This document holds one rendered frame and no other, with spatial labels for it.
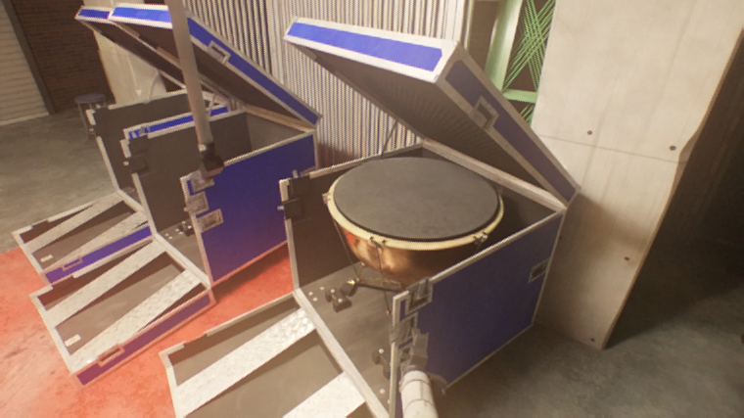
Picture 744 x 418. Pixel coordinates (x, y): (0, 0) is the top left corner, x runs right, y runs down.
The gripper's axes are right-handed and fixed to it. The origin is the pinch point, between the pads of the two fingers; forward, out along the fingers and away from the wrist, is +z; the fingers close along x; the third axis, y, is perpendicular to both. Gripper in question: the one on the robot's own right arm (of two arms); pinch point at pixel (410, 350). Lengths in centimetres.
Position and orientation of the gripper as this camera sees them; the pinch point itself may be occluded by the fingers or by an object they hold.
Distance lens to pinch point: 135.7
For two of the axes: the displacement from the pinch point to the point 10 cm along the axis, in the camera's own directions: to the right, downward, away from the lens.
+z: 0.2, -1.2, 9.9
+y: -9.6, -2.6, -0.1
